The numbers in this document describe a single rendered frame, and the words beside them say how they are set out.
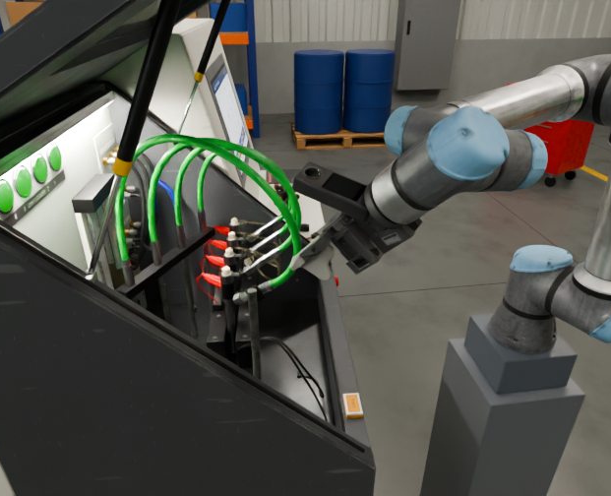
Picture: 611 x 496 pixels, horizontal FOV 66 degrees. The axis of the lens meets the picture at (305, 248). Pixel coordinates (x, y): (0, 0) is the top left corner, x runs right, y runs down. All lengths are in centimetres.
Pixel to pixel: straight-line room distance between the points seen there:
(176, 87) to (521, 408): 112
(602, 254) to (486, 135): 56
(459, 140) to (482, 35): 772
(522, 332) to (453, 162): 74
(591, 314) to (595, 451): 135
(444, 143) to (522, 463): 106
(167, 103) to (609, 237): 99
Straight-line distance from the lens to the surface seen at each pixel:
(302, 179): 64
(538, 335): 121
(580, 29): 909
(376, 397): 229
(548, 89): 88
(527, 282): 114
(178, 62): 123
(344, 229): 65
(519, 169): 61
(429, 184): 54
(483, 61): 828
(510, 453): 138
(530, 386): 128
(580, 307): 110
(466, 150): 51
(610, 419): 255
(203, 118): 124
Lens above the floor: 164
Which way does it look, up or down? 29 degrees down
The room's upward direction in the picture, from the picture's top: straight up
